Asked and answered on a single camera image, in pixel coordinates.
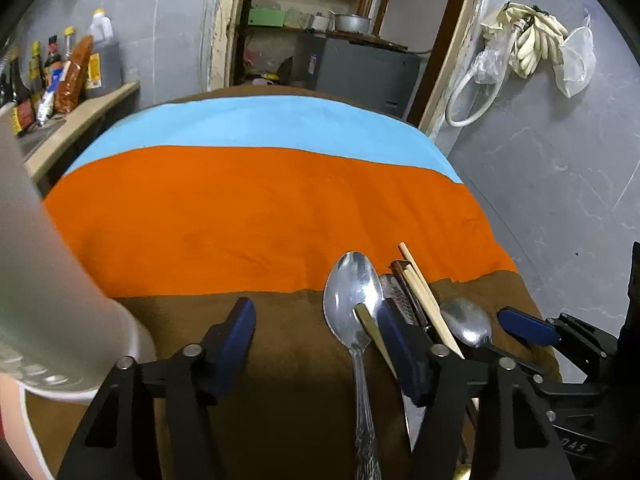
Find translucent plastic cup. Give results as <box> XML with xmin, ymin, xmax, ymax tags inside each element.
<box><xmin>0</xmin><ymin>102</ymin><xmax>157</xmax><ymax>406</ymax></box>

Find green plastic box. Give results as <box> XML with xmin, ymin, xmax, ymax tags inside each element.
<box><xmin>248</xmin><ymin>7</ymin><xmax>286</xmax><ymax>29</ymax></box>

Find metal cooking pot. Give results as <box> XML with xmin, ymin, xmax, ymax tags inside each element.
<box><xmin>333</xmin><ymin>12</ymin><xmax>372</xmax><ymax>34</ymax></box>

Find light wooden chopstick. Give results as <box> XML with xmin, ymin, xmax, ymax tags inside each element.
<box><xmin>398</xmin><ymin>243</ymin><xmax>466</xmax><ymax>359</ymax></box>
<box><xmin>403</xmin><ymin>268</ymin><xmax>458</xmax><ymax>348</ymax></box>

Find small metal spoon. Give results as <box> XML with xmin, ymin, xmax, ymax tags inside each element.
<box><xmin>439</xmin><ymin>297</ymin><xmax>494</xmax><ymax>349</ymax></box>

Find wooden utensil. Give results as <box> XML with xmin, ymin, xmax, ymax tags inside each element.
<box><xmin>355</xmin><ymin>304</ymin><xmax>399</xmax><ymax>380</ymax></box>

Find dark sauce bottle yellow label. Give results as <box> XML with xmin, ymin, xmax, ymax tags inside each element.
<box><xmin>28</xmin><ymin>40</ymin><xmax>44</xmax><ymax>95</ymax></box>

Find cream rubber gloves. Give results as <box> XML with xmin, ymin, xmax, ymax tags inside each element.
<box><xmin>481</xmin><ymin>2</ymin><xmax>569</xmax><ymax>79</ymax></box>

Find pink object white rim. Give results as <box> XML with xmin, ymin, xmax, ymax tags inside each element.
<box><xmin>0</xmin><ymin>374</ymin><xmax>56</xmax><ymax>480</ymax></box>

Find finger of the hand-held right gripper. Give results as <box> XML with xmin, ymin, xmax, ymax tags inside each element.
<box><xmin>472</xmin><ymin>342</ymin><xmax>606</xmax><ymax>411</ymax></box>
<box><xmin>497</xmin><ymin>307</ymin><xmax>618</xmax><ymax>376</ymax></box>

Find embossed metal utensil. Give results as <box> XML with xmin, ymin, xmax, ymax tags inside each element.
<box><xmin>378</xmin><ymin>274</ymin><xmax>426</xmax><ymax>332</ymax></box>

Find large metal spoon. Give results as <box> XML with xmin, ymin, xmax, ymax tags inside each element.
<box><xmin>323</xmin><ymin>251</ymin><xmax>387</xmax><ymax>480</ymax></box>

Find white plastic bag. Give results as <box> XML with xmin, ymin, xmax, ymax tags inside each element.
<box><xmin>551</xmin><ymin>14</ymin><xmax>599</xmax><ymax>99</ymax></box>

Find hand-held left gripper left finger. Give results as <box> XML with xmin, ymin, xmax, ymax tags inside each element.
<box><xmin>56</xmin><ymin>297</ymin><xmax>257</xmax><ymax>480</ymax></box>

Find tall dark glass bottle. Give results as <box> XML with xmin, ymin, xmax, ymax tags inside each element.
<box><xmin>0</xmin><ymin>54</ymin><xmax>34</xmax><ymax>136</ymax></box>

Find blue orange brown striped cloth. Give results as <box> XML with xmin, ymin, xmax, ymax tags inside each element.
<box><xmin>42</xmin><ymin>85</ymin><xmax>562</xmax><ymax>480</ymax></box>

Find clear plastic bag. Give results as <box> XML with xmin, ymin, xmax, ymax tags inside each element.
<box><xmin>472</xmin><ymin>44</ymin><xmax>512</xmax><ymax>85</ymax></box>

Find white hose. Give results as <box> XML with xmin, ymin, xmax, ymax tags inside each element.
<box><xmin>444</xmin><ymin>66</ymin><xmax>504</xmax><ymax>129</ymax></box>

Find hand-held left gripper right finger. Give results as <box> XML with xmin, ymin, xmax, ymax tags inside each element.
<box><xmin>376</xmin><ymin>298</ymin><xmax>576</xmax><ymax>480</ymax></box>

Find wooden kitchen counter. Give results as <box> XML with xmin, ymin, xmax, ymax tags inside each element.
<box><xmin>22</xmin><ymin>81</ymin><xmax>141</xmax><ymax>182</ymax></box>

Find pale wooden door frame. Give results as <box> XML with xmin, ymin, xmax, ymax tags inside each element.
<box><xmin>207</xmin><ymin>0</ymin><xmax>507</xmax><ymax>137</ymax></box>

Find dark brown handled utensil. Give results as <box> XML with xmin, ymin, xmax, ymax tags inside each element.
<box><xmin>390</xmin><ymin>260</ymin><xmax>432</xmax><ymax>332</ymax></box>

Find dark sauce bottle red label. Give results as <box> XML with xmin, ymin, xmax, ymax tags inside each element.
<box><xmin>42</xmin><ymin>35</ymin><xmax>64</xmax><ymax>92</ymax></box>

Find large dark sauce jug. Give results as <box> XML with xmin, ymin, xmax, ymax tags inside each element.
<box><xmin>86</xmin><ymin>8</ymin><xmax>124</xmax><ymax>99</ymax></box>

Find grey cabinet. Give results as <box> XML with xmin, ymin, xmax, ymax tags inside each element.
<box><xmin>306</xmin><ymin>34</ymin><xmax>421</xmax><ymax>117</ymax></box>

